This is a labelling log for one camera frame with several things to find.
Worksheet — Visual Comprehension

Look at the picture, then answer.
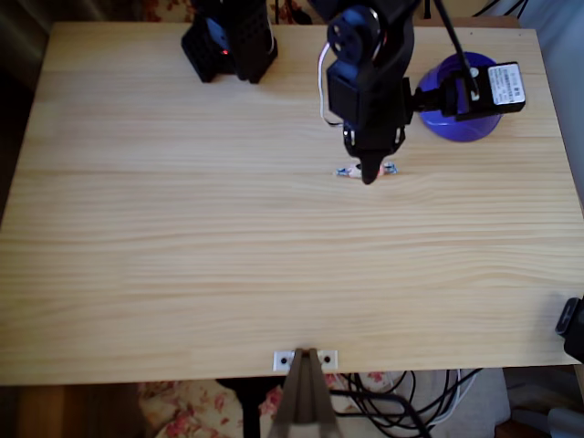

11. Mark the candy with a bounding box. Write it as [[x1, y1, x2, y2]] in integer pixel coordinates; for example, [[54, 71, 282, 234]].
[[335, 162, 399, 180]]

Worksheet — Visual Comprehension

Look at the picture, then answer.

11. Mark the purple plastic bowl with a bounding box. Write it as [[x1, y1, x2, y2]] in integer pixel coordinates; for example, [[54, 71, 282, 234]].
[[418, 51, 502, 144]]

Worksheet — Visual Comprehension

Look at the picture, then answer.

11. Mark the white fabric cushion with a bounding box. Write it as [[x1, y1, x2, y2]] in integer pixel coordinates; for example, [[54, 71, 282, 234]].
[[405, 368, 513, 438]]

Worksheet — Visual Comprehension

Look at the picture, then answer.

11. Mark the black stand pole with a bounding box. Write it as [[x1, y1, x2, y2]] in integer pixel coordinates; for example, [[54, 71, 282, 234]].
[[216, 377, 287, 438]]

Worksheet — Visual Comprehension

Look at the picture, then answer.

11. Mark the floral fabric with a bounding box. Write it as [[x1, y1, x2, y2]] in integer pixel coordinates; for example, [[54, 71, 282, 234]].
[[136, 370, 389, 438]]

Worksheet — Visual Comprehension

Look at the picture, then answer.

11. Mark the white servo wire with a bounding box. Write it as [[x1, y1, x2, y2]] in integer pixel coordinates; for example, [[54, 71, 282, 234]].
[[317, 40, 344, 129]]

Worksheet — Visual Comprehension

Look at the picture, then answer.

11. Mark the black webcam cable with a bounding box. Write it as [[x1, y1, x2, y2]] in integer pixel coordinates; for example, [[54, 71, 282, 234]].
[[433, 0, 480, 99]]

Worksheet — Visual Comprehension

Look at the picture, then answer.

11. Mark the white metal bracket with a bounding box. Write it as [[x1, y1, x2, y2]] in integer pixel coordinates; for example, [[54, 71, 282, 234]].
[[272, 349, 339, 371]]

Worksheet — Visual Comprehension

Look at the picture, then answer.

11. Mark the thin black cable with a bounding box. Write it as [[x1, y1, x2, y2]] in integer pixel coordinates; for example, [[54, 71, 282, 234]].
[[337, 369, 485, 438]]

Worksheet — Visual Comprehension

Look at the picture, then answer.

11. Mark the thick black cable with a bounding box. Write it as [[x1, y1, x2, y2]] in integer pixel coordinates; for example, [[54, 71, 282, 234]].
[[330, 389, 434, 438]]

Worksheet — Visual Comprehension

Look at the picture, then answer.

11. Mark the grey camera stand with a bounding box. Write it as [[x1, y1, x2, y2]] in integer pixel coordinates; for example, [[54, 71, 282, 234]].
[[267, 347, 341, 438]]

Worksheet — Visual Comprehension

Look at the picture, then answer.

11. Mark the white cable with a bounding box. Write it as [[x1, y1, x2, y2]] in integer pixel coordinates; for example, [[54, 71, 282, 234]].
[[426, 368, 476, 426]]

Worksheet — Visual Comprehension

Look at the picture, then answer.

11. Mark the black camera at table edge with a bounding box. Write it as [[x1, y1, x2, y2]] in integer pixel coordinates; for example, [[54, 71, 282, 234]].
[[554, 295, 584, 366]]

